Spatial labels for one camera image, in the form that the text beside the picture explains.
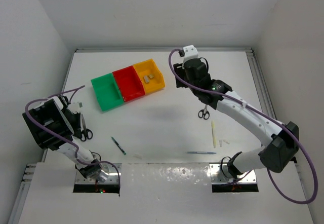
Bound black handled scissors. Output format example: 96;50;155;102
80;114;93;142
198;104;210;120

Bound green pen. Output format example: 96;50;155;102
111;136;127;156

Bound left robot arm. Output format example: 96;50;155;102
22;95;102;180

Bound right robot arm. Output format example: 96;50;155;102
173;58;299;179

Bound yellow plastic bin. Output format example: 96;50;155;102
133;59;165;94

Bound red plastic bin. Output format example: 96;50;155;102
112;66;145;102

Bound yellow highlighter pen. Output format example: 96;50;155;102
211;120;217;148

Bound blue pen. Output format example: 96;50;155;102
186;151;216;155

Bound green plastic bin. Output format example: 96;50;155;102
91;73;124;111

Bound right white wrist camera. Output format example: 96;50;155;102
183;45;198;62

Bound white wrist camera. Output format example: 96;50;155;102
67;102;83;114
183;45;198;62

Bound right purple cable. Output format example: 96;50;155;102
169;48;318;205

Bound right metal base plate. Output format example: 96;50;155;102
209;163;257;185

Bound metal base plate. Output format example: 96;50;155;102
74;164;122;185
209;163;257;185

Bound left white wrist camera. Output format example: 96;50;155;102
67;102;83;114

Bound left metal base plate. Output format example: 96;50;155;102
74;164;122;185

